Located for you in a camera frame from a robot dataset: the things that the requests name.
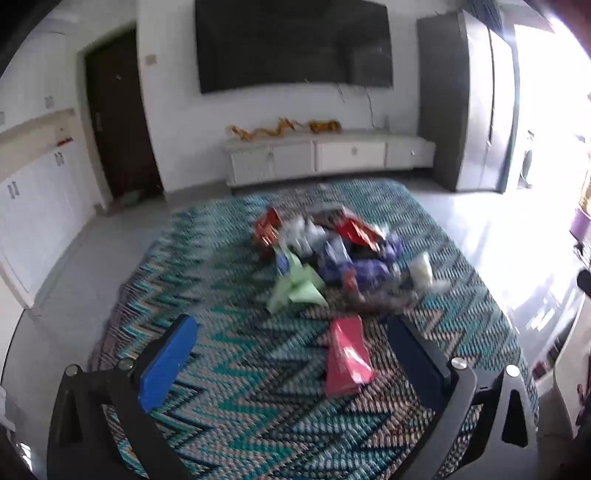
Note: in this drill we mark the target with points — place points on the purple bucket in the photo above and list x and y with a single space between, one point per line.
579 226

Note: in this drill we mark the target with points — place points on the black wall television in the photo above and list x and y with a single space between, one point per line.
295 44

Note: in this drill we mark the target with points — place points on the long golden dragon ornament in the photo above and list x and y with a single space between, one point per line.
263 131

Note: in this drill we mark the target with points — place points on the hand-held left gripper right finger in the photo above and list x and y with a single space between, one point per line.
415 364

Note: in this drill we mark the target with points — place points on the light green wrapper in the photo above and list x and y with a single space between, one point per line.
295 290

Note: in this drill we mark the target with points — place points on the zigzag patterned blanket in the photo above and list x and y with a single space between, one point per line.
231 277

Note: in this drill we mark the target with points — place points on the white upper wall cabinets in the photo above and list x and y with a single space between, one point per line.
41 69

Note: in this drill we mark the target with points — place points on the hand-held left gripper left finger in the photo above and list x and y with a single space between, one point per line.
171 364

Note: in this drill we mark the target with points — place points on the red snack packet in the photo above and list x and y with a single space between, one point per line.
346 360

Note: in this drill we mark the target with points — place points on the tall grey cabinet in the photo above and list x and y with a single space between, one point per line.
461 101

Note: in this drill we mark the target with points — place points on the pile of snack wrappers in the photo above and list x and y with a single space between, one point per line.
351 258

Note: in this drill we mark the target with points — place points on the white television cabinet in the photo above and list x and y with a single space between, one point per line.
323 154

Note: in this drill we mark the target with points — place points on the small red counter item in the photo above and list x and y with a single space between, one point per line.
64 141

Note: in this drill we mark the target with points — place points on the short golden dragon ornament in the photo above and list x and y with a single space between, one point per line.
325 126

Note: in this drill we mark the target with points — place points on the dark brown door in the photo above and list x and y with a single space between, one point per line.
120 120

